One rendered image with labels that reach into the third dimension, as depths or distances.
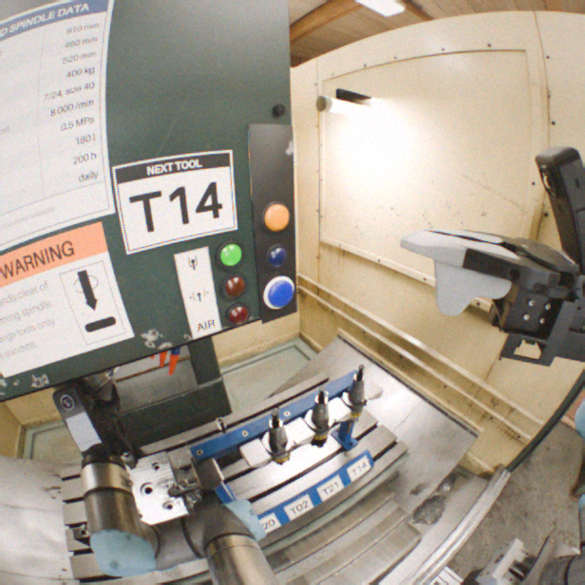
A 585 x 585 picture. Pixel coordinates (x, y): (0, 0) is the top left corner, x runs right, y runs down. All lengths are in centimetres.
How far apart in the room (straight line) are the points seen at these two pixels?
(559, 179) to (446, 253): 10
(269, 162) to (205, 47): 12
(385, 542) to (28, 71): 124
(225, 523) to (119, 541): 15
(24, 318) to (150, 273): 13
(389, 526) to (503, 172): 117
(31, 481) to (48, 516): 20
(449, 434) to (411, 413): 19
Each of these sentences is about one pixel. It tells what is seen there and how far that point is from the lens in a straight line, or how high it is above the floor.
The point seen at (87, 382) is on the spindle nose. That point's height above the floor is 148.
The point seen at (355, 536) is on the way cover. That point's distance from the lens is 103.
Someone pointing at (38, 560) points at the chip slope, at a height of 74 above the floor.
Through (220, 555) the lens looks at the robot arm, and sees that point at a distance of 38.
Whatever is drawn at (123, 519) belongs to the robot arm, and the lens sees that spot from 38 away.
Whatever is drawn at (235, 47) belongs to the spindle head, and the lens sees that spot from 27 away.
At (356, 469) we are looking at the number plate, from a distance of 89.
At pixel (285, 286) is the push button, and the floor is 161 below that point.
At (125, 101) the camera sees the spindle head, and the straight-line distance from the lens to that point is 23.
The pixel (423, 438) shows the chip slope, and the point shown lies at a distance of 118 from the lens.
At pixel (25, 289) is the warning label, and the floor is 168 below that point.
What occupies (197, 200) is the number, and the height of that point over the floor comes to 171.
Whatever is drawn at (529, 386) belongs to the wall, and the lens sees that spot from 100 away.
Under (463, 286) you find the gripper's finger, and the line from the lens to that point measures 21.
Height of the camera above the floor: 173
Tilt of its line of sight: 27 degrees down
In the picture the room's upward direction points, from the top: 2 degrees counter-clockwise
